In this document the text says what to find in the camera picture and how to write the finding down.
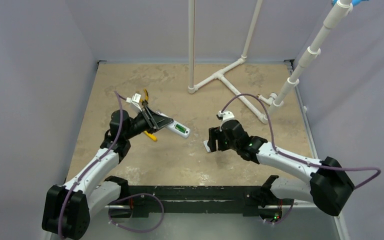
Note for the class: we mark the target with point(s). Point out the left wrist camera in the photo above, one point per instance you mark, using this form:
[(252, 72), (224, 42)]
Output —
[(135, 102)]

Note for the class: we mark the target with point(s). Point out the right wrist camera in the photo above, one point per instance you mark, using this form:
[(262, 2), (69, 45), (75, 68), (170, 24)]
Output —
[(225, 116)]

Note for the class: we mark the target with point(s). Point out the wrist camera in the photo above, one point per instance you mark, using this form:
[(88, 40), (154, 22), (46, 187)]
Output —
[(225, 116), (135, 102)]

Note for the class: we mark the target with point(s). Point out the yellow handled pliers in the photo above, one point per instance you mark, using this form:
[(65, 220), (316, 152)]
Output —
[(146, 95)]

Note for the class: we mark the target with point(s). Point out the aluminium frame rail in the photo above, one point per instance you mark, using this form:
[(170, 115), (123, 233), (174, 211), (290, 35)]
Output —
[(340, 225)]

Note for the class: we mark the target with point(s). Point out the white battery cover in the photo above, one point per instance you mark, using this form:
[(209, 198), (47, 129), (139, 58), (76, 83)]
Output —
[(207, 148)]

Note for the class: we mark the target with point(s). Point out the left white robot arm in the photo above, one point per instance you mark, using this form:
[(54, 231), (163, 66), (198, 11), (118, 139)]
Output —
[(69, 207)]

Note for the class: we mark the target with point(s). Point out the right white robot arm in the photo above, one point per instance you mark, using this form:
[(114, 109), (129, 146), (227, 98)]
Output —
[(322, 182)]

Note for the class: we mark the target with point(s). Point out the green battery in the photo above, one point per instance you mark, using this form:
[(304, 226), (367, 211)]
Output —
[(179, 127)]

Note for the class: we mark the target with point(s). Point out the white pipe fitting brass end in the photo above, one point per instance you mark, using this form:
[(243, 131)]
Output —
[(268, 100)]

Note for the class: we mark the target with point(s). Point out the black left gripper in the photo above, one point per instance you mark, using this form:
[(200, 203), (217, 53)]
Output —
[(159, 121)]

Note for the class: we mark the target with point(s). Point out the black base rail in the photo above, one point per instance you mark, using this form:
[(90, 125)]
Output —
[(248, 201)]

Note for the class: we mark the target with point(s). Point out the white remote control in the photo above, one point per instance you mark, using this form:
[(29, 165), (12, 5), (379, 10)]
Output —
[(172, 128)]

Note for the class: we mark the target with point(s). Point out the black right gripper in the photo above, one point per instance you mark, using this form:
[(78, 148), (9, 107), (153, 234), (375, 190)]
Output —
[(216, 138)]

